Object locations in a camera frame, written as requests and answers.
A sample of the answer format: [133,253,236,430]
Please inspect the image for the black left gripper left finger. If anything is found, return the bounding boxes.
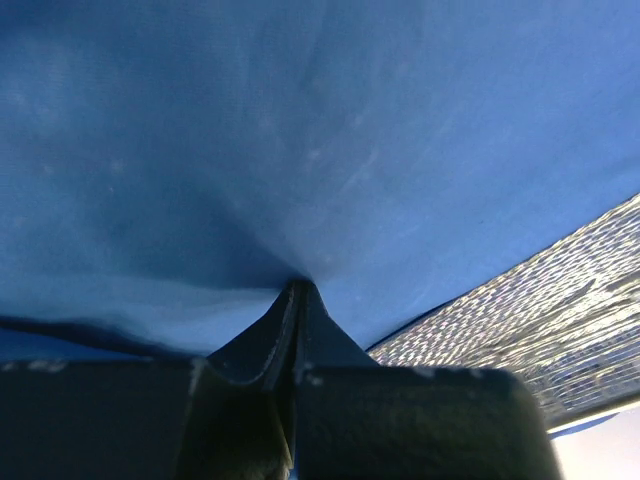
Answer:
[1,290,297,479]

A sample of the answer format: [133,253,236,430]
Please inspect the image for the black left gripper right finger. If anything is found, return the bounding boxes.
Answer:
[293,281,560,479]

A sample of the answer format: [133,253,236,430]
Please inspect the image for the blue surgical cloth wrap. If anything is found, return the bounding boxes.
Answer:
[1,1,639,360]

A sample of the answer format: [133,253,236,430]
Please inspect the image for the steel mesh instrument tray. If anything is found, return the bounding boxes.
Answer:
[370,198,639,431]

